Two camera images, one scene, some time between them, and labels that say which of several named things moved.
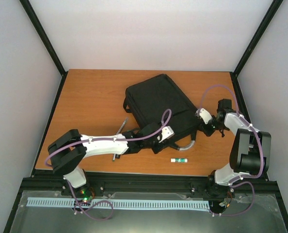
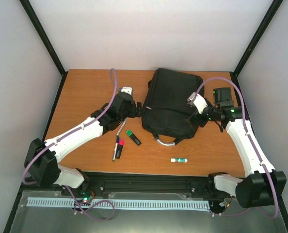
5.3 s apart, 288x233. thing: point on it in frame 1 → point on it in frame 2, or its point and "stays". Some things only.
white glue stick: (179, 160) stays
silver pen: (125, 121) stays
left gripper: (160, 148) → (133, 114)
